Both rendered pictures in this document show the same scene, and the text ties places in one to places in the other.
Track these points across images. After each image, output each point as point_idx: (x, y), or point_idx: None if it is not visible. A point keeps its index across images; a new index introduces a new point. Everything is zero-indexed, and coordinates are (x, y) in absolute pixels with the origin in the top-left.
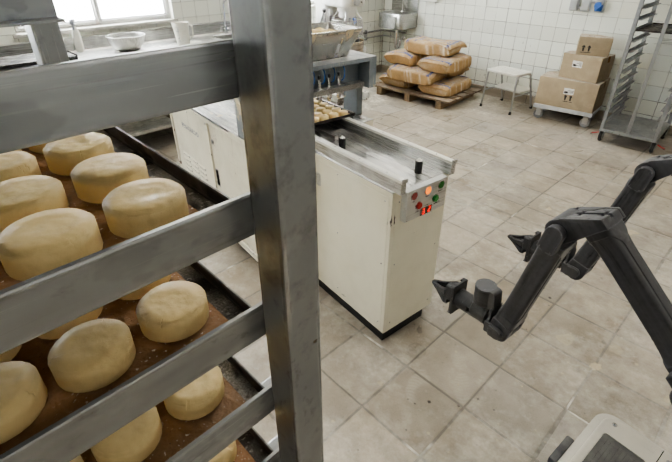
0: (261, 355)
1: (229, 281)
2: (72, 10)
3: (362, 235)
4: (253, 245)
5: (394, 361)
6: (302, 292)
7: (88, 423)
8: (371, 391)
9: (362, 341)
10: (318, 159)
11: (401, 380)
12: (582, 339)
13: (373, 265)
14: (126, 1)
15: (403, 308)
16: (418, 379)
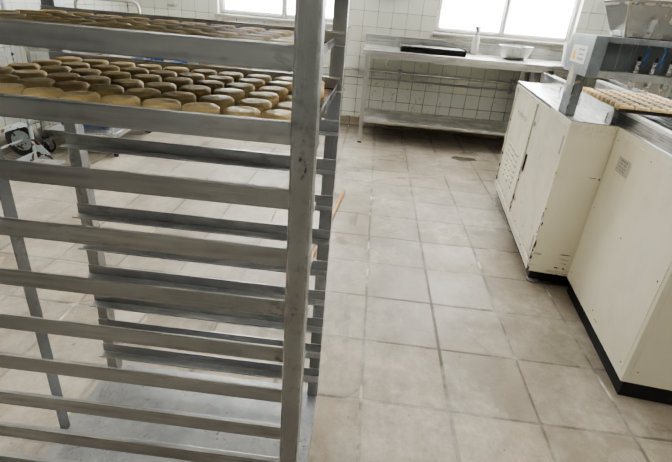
0: (468, 320)
1: (483, 258)
2: (483, 21)
3: (649, 241)
4: (524, 235)
5: (618, 421)
6: None
7: None
8: (563, 422)
9: (589, 378)
10: (636, 145)
11: (613, 442)
12: None
13: (646, 283)
14: (533, 21)
15: (669, 369)
16: (640, 458)
